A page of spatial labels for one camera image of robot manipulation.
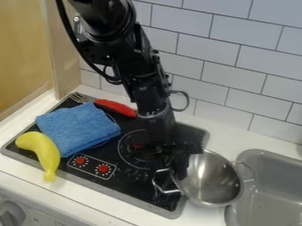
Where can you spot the toy sink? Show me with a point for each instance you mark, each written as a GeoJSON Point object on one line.
{"type": "Point", "coordinates": [271, 191]}

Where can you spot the toy stove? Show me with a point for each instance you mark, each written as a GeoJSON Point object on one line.
{"type": "Point", "coordinates": [130, 173]}

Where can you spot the wooden board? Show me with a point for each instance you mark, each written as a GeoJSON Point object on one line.
{"type": "Point", "coordinates": [23, 50]}

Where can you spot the silver pot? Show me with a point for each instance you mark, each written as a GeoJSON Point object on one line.
{"type": "Point", "coordinates": [214, 182]}

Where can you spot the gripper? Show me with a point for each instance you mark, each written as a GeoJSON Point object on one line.
{"type": "Point", "coordinates": [159, 129]}

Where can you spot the yellow toy banana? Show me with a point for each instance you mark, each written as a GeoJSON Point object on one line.
{"type": "Point", "coordinates": [41, 150]}

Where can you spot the blue cloth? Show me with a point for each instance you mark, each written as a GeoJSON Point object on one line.
{"type": "Point", "coordinates": [76, 128]}

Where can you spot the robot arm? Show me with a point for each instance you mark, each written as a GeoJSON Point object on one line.
{"type": "Point", "coordinates": [118, 38]}

